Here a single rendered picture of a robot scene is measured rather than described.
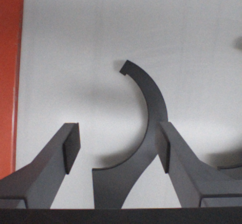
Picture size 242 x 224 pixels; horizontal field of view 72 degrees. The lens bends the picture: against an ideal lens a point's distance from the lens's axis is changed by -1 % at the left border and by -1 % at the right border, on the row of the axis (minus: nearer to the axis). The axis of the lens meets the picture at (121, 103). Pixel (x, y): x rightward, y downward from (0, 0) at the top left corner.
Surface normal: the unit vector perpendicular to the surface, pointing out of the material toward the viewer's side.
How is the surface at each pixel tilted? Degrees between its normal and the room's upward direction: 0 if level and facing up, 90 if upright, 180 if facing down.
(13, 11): 90
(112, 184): 90
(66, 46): 90
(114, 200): 90
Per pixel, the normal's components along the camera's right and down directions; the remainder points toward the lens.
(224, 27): -0.04, 0.07
